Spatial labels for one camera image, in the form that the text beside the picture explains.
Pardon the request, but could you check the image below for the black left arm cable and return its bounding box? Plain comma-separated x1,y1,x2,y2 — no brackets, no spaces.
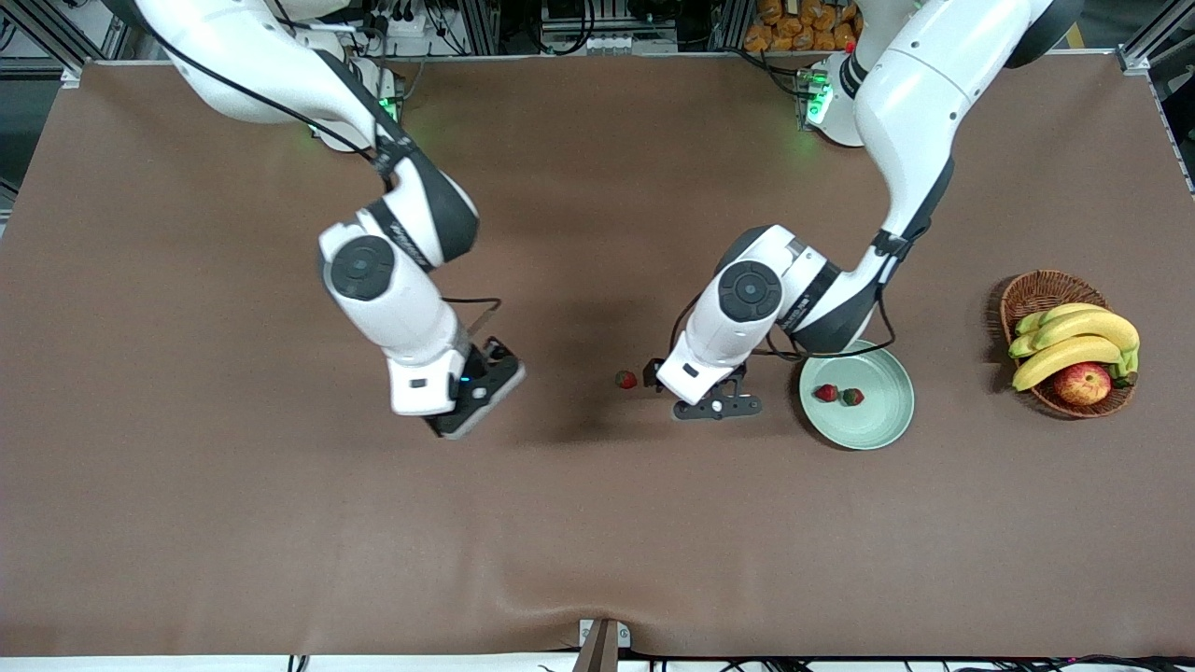
668,229,899,363

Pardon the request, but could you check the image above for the red apple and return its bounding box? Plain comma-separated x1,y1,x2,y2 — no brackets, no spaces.
1052,362,1114,407

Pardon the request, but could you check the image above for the brown wicker basket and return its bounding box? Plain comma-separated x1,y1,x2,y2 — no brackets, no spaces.
999,270,1138,419

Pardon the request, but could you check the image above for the pale green plate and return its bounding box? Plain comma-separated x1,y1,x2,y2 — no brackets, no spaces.
799,338,916,452

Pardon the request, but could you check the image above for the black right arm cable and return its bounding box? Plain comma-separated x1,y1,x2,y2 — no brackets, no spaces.
131,14,503,339

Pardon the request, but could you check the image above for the metal table clamp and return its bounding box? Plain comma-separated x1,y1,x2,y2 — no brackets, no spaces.
571,618,633,672

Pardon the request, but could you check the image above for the greenish yellow banana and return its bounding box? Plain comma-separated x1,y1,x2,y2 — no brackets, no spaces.
1016,302,1109,337

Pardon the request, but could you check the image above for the brown table cover mat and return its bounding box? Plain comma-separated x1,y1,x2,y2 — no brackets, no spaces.
0,54,1195,659

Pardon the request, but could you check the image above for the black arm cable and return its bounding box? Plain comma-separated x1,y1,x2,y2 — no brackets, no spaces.
668,229,899,363
131,14,503,339

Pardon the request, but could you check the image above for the aluminium frame beam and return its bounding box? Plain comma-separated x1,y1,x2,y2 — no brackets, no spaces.
0,0,118,74
1116,0,1195,74

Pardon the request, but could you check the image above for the aluminium frame post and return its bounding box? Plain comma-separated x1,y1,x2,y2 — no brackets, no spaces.
464,0,500,55
714,0,752,52

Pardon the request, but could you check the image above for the orange bread rolls pile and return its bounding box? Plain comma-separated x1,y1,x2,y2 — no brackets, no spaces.
744,0,865,53

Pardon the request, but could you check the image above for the white power strip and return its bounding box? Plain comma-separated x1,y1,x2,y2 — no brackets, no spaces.
373,7,430,38

